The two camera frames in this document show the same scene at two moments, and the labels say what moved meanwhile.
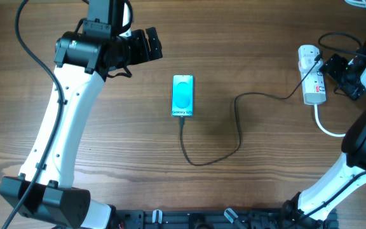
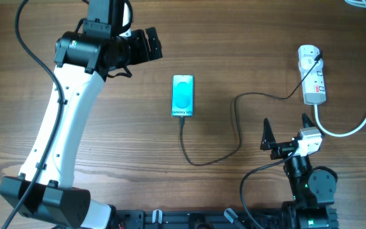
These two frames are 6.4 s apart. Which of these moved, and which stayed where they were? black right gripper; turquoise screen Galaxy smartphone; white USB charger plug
Moved: black right gripper
Stayed: white USB charger plug; turquoise screen Galaxy smartphone
